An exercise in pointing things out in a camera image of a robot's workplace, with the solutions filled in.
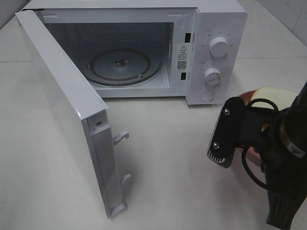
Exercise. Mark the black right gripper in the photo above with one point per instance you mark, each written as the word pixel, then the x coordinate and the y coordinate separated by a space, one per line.
pixel 284 163

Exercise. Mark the pink plate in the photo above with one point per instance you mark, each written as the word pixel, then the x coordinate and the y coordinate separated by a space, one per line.
pixel 251 155

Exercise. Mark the toast sandwich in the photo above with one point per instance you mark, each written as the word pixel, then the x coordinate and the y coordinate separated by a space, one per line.
pixel 281 97

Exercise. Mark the round door release button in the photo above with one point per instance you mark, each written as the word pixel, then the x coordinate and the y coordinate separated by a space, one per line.
pixel 207 95

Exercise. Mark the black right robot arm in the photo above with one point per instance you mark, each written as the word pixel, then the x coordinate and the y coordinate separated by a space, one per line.
pixel 284 163

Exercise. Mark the lower white timer knob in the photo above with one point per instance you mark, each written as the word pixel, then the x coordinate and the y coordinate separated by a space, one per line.
pixel 212 76

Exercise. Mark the upper white dial knob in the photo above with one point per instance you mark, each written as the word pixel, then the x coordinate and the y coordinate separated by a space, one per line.
pixel 218 46

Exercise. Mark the white microwave oven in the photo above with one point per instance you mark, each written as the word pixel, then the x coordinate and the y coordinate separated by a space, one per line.
pixel 136 48

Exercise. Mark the warning label sticker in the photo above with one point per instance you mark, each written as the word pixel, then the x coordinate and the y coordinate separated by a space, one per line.
pixel 182 56

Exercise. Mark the glass microwave turntable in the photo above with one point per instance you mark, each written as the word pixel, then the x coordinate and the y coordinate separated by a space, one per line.
pixel 123 67

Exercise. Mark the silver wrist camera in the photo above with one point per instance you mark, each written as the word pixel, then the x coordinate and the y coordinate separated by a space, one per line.
pixel 226 131

